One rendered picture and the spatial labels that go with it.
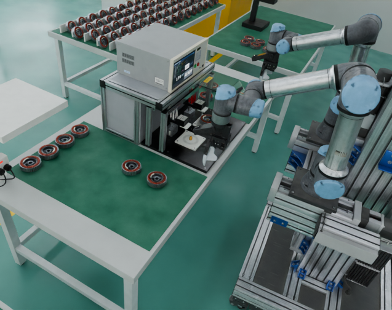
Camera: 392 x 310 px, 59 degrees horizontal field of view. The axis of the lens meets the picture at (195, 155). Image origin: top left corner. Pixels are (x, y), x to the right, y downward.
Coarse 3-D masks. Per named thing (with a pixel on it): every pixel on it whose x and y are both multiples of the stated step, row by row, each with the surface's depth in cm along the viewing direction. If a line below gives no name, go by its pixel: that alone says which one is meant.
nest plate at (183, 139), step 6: (186, 132) 230; (180, 138) 224; (186, 138) 225; (192, 138) 225; (198, 138) 226; (204, 138) 227; (180, 144) 220; (186, 144) 220; (192, 144) 221; (198, 144) 221
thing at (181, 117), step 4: (180, 116) 219; (184, 116) 219; (168, 120) 220; (172, 120) 218; (176, 120) 217; (180, 120) 215; (184, 120) 216; (188, 120) 220; (172, 124) 224; (180, 124) 217; (184, 124) 216; (188, 124) 220; (184, 128) 218
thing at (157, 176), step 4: (152, 172) 196; (156, 172) 196; (160, 172) 196; (148, 176) 193; (152, 176) 195; (156, 176) 197; (160, 176) 196; (164, 176) 194; (148, 180) 191; (152, 180) 191; (156, 180) 193; (164, 180) 192; (148, 184) 192; (152, 184) 189; (156, 184) 190; (160, 184) 190; (164, 184) 192
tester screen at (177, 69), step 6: (192, 54) 207; (180, 60) 196; (186, 60) 203; (192, 60) 210; (174, 66) 192; (180, 66) 199; (174, 72) 195; (180, 72) 202; (174, 78) 198; (180, 78) 205
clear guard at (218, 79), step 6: (210, 72) 239; (204, 78) 231; (216, 78) 233; (222, 78) 234; (228, 78) 235; (198, 84) 224; (204, 84) 224; (210, 84) 225; (216, 84) 226; (228, 84) 228; (234, 84) 230; (240, 84) 235; (216, 90) 220
